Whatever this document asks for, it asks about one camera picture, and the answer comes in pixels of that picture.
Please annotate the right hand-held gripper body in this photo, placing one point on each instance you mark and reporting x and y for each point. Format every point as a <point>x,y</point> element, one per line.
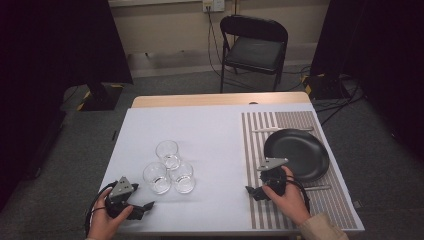
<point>274,176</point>

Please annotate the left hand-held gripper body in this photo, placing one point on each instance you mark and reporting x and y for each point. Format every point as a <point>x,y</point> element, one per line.
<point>120,190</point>

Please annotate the clear drinking glass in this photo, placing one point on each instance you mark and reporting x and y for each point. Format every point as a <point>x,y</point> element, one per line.
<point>185,181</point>
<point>154,171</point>
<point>165,148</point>

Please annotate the person's right hand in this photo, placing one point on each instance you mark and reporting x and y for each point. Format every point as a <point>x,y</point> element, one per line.
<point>289,200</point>

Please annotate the person's left hand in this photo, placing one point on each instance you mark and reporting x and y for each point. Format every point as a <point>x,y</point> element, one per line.
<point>104,222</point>

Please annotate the black round plate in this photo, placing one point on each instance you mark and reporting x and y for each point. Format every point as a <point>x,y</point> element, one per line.
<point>303,153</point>

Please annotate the short silver cutlery piece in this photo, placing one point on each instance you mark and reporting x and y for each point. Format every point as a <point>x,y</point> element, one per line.
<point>318,188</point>

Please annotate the long silver cutlery piece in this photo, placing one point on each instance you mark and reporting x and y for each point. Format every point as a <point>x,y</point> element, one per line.
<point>266,129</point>

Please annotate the grey striped placemat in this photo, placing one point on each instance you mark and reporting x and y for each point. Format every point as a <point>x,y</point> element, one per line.
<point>333,200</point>

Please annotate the white table sheet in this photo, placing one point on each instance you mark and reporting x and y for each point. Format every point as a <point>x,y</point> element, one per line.
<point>206,133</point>

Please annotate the dark table grommet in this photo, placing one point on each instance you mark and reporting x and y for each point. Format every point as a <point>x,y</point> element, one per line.
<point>253,102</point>

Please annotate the black stand base yellow tape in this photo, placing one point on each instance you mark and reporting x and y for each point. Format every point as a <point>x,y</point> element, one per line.
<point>100,98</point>

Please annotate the black box yellow tape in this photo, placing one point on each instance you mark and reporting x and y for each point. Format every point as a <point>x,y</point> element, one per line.
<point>325,87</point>

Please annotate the wooden table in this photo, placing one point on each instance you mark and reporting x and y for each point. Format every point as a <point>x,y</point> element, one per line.
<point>200,99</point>

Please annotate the black folding chair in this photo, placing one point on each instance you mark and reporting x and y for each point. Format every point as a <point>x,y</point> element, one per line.
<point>255,51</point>

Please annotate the black curtain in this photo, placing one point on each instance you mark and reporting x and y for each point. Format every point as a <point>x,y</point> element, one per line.
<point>383,50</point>
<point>50,50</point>

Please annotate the white wall outlet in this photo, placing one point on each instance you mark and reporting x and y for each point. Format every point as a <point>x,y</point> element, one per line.
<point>213,5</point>

